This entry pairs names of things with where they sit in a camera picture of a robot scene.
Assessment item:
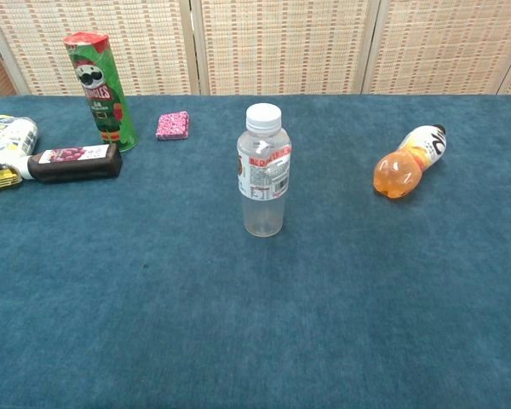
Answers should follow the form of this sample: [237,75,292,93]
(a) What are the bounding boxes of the transparent plastic bottle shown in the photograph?
[236,123,293,239]

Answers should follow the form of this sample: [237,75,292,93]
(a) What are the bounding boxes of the white bottle cap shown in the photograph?
[245,103,283,131]

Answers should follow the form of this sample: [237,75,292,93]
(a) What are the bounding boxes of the orange juice bottle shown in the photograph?
[372,124,448,201]

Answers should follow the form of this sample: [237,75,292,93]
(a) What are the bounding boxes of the dark grape juice bottle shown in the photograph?
[20,143,123,184]

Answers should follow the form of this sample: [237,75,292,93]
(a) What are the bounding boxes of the pink patterned small box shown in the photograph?
[155,110,191,141]

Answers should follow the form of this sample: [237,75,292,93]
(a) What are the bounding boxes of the teal table cover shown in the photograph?
[0,94,511,409]

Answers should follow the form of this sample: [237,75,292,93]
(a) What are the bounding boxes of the green Pringles can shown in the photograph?
[63,32,140,153]

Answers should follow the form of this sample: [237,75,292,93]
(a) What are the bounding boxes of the white yellow labelled can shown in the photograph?
[0,113,39,195]

